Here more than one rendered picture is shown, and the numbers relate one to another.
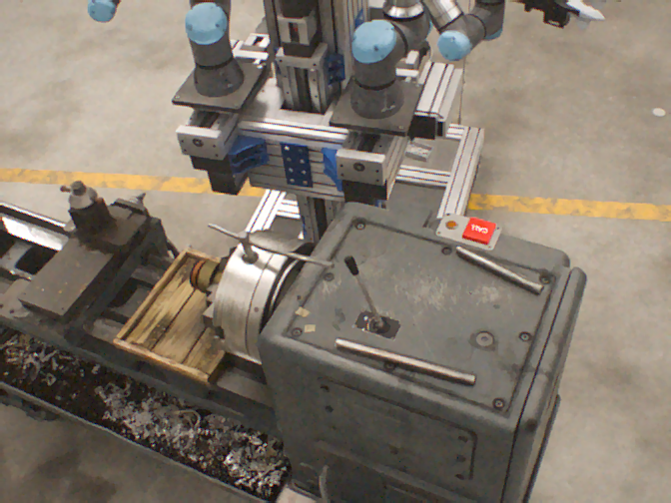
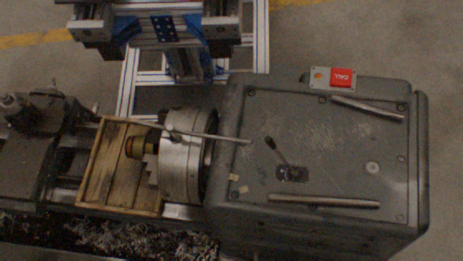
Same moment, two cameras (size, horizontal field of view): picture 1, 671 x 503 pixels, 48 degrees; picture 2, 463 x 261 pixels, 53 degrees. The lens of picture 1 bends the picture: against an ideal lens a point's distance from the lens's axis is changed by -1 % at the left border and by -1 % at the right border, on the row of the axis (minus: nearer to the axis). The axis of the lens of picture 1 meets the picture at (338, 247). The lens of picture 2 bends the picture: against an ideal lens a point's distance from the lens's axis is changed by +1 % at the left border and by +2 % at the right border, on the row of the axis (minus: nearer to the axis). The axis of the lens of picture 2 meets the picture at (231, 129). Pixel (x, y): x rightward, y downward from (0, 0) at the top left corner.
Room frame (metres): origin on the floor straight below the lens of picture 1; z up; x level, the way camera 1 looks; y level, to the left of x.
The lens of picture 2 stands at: (0.54, 0.16, 2.45)
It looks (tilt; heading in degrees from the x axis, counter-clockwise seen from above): 65 degrees down; 348
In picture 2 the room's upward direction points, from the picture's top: 10 degrees counter-clockwise
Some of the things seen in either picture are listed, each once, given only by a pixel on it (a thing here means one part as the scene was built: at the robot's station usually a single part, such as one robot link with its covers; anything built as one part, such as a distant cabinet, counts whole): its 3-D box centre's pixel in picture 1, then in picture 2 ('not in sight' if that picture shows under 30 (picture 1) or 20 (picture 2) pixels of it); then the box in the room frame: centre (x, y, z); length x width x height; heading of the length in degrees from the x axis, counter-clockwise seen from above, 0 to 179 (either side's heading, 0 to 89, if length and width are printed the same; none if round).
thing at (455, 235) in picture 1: (467, 238); (331, 83); (1.12, -0.29, 1.23); 0.13 x 0.08 x 0.05; 59
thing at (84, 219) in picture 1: (89, 213); (21, 113); (1.52, 0.67, 1.07); 0.07 x 0.07 x 0.10; 59
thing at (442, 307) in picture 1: (424, 347); (312, 165); (0.96, -0.17, 1.06); 0.59 x 0.48 x 0.39; 59
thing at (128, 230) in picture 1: (105, 232); (37, 122); (1.51, 0.65, 0.99); 0.20 x 0.10 x 0.05; 59
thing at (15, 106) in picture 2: (81, 195); (11, 102); (1.53, 0.67, 1.13); 0.08 x 0.08 x 0.03
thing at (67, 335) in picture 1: (79, 266); (24, 149); (1.49, 0.76, 0.90); 0.47 x 0.30 x 0.06; 149
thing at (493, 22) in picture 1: (485, 18); not in sight; (1.64, -0.43, 1.46); 0.11 x 0.08 x 0.11; 136
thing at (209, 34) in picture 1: (208, 32); not in sight; (1.93, 0.30, 1.33); 0.13 x 0.12 x 0.14; 179
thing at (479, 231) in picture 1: (478, 232); (341, 78); (1.11, -0.31, 1.26); 0.06 x 0.06 x 0.02; 59
